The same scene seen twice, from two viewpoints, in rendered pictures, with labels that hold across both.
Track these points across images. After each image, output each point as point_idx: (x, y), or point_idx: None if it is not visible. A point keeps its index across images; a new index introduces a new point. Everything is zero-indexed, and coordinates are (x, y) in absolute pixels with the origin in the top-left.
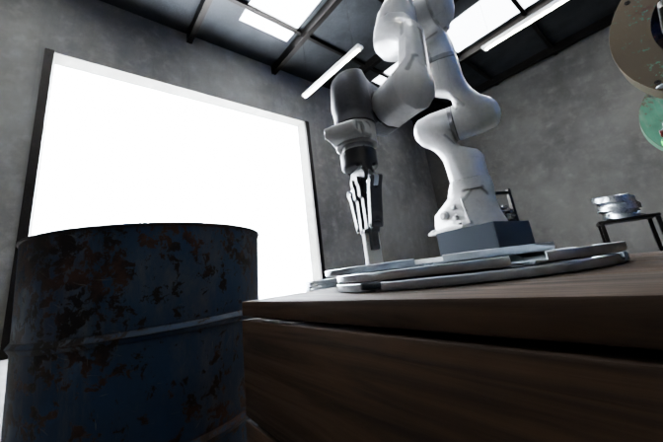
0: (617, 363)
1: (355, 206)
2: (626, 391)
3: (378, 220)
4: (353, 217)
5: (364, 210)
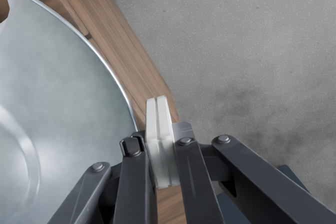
0: None
1: (279, 220)
2: None
3: (114, 208)
4: (267, 167)
5: (123, 200)
